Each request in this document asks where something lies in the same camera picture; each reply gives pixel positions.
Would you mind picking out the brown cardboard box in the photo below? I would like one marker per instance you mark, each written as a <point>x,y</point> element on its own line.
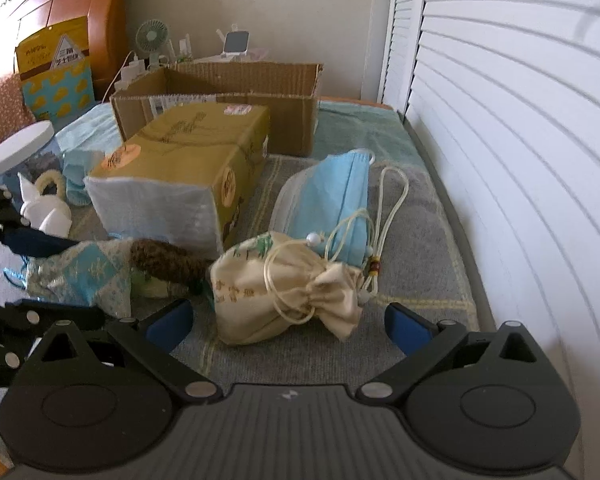
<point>289,90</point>

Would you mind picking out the gold tissue pack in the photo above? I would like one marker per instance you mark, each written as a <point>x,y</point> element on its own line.
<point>185,178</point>

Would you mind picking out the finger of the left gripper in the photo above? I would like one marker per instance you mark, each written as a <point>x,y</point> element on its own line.
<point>17,234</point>
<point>26,320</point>

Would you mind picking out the cream fuzzy scrunchie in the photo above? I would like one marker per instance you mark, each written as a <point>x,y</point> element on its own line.
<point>51,179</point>

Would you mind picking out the white sock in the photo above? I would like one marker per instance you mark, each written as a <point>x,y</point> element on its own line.
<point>47,212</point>

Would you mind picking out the white lid plastic jar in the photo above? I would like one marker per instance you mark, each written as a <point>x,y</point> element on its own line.
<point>30,151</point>

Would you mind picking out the brown floral cloth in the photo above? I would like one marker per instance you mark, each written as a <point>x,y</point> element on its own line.
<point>14,113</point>

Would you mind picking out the yellow blue snack bag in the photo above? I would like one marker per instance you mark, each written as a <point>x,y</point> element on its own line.
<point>55,72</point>

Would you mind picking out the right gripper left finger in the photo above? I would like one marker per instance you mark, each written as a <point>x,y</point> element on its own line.
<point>149,343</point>

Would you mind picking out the blue face mask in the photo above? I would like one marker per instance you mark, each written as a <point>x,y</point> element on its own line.
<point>76,166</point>

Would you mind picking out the orange wooden headboard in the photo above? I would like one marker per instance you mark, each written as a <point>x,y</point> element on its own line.
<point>50,5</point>

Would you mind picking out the white power strip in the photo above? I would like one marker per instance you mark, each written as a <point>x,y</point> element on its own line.
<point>130,73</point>

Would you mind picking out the white louvered shutter door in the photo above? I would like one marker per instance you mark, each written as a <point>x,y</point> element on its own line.
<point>502,98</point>

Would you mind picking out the cream drawstring pouch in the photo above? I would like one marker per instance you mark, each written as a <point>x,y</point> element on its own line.
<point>269,283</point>

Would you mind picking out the small green desk fan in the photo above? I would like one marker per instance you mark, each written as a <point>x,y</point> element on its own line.
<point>151,38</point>

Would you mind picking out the blue patterned fabric sachet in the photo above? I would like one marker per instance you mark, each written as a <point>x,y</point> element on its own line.
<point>111,273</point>

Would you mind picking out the grey blue checked towel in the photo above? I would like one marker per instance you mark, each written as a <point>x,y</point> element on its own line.
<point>412,260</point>

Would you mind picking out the blue face mask pack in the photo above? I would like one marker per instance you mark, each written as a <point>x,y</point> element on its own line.
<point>326,205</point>

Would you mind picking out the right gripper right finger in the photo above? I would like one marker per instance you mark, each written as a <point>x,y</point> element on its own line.
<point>430,349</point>

